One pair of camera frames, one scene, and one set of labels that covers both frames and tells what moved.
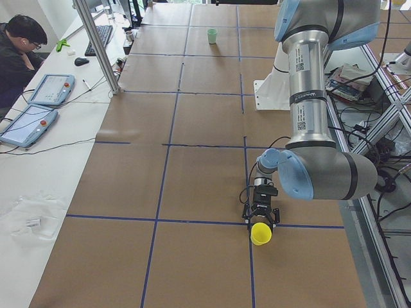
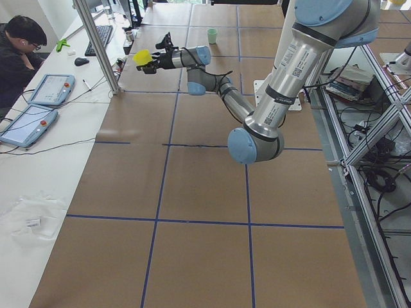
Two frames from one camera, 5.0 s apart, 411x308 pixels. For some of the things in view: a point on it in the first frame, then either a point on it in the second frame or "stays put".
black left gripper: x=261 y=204 to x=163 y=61
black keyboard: x=104 y=32 stays put
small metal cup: x=129 y=35 stays put
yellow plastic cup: x=260 y=233 to x=142 y=57
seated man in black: x=20 y=35 stays put
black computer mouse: x=81 y=61 stays put
